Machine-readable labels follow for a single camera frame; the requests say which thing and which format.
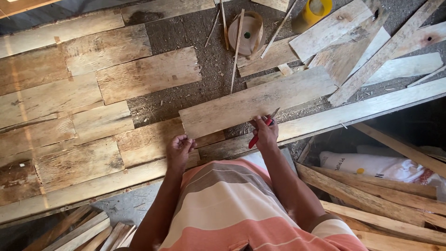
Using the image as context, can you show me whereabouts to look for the loose veneer sheets heap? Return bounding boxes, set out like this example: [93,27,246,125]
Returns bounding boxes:
[237,0,446,107]

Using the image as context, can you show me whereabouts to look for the striped pink shirt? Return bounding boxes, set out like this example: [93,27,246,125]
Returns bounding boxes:
[158,159,368,251]

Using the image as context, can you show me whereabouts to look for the brown paper tape roll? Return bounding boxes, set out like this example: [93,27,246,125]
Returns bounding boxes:
[228,11,266,56]

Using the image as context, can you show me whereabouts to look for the heap of rough wooden slats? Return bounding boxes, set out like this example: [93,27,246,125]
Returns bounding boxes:
[295,122,446,251]

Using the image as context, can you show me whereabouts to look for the long wooden edge plank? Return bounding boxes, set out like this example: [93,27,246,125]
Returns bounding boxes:
[0,77,446,225]

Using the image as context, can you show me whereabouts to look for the wooden beam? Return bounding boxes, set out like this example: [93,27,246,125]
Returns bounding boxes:
[0,0,60,19]

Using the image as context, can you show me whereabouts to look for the person's left hand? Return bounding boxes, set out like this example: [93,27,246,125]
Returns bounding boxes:
[166,134,198,173]

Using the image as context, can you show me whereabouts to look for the person's right hand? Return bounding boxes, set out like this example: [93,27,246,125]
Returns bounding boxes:
[249,116,279,152]

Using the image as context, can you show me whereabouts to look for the white woven sack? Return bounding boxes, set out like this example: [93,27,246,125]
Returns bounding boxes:
[319,145,446,206]

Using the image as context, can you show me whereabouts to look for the yellow plastic container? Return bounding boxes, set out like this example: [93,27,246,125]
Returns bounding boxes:
[292,0,333,34]

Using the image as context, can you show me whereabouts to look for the red utility knife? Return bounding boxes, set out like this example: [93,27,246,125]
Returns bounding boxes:
[248,107,281,150]

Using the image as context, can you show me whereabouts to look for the thin wooden strip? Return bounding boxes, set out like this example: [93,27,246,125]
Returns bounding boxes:
[230,9,245,94]
[220,0,229,50]
[260,0,299,59]
[204,10,221,48]

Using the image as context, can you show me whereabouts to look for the taped veneer sheets panel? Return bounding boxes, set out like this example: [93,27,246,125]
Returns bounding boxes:
[0,0,227,210]

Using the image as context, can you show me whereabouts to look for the bundle of pale wooden battens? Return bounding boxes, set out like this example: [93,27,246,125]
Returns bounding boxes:
[23,205,137,251]

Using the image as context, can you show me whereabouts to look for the rectangular weathered veneer piece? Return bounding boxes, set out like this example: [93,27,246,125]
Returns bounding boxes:
[178,66,338,140]

